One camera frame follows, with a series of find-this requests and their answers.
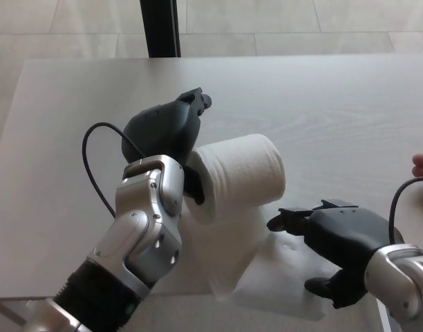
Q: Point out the grey diagonal table brace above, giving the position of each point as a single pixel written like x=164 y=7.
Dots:
x=7 y=311

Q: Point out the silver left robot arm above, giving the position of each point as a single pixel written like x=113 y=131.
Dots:
x=142 y=214

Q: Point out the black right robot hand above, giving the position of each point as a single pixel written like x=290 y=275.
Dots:
x=343 y=238

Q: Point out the white table leg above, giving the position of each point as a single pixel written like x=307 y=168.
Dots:
x=384 y=314

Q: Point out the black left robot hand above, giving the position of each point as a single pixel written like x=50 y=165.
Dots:
x=159 y=128

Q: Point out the black vertical pillar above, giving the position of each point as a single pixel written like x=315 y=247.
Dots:
x=161 y=27

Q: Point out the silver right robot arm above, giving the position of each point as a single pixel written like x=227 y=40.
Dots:
x=405 y=276

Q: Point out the white toilet paper roll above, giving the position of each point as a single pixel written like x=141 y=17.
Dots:
x=242 y=166

